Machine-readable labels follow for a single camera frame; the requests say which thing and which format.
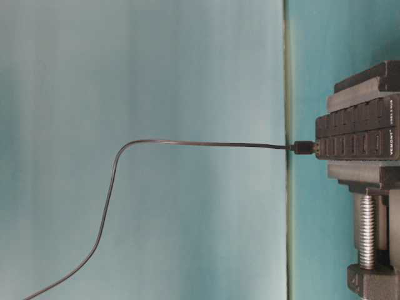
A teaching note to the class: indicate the black multi-port USB hub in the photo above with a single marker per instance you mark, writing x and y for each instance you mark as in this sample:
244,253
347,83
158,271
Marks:
365,132

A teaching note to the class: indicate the silver vise lead screw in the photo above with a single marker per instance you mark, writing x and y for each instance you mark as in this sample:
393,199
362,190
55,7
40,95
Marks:
367,240

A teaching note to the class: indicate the black bench vise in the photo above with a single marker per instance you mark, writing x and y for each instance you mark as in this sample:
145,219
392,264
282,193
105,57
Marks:
379,179

